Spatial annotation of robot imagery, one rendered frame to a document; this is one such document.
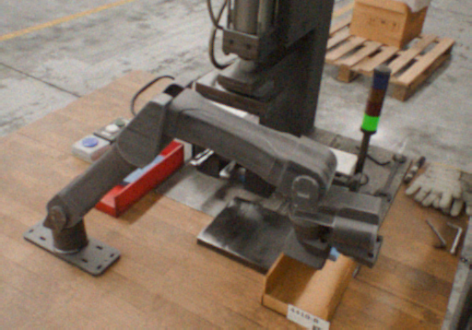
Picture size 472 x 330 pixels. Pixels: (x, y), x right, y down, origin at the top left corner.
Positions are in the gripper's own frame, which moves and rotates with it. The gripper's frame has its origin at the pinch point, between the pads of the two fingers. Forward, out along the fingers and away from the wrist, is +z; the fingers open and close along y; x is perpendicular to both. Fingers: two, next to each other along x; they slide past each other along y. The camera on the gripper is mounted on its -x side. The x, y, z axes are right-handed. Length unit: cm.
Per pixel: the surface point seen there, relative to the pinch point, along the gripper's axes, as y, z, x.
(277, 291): -8.9, 5.9, 4.4
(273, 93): 27.9, 1.0, 22.3
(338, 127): 131, 198, 55
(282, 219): 6.3, 13.5, 11.5
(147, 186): 0.1, 10.0, 42.3
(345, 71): 196, 228, 77
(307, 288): -5.7, 7.8, -0.2
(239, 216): 2.7, 11.5, 19.9
